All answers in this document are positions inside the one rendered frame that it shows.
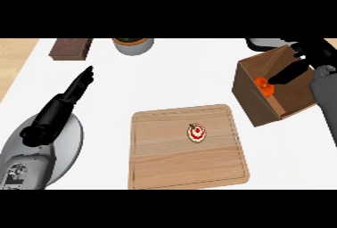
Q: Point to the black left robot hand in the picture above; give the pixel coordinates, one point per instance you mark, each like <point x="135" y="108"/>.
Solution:
<point x="56" y="115"/>

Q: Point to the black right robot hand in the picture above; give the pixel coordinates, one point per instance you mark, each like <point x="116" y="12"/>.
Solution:
<point x="319" y="49"/>

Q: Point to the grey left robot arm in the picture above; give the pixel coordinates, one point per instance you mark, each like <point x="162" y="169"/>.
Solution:
<point x="26" y="166"/>

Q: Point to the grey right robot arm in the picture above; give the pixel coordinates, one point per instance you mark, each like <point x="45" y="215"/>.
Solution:
<point x="328" y="98"/>

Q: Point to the orange squash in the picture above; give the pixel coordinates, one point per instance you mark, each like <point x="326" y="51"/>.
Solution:
<point x="264" y="88"/>

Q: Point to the brown cardboard box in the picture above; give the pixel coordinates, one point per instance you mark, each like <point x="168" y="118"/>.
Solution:
<point x="255" y="101"/>

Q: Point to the pale wooden cutting board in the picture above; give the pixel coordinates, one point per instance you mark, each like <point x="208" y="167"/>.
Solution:
<point x="184" y="160"/>

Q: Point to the black and grey appliance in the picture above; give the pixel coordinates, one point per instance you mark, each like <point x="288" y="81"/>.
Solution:
<point x="264" y="42"/>

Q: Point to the dark brown wooden block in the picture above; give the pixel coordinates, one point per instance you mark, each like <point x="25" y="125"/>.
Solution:
<point x="70" y="49"/>

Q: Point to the grey pot with plant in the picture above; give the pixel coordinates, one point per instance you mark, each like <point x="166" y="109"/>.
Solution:
<point x="134" y="47"/>

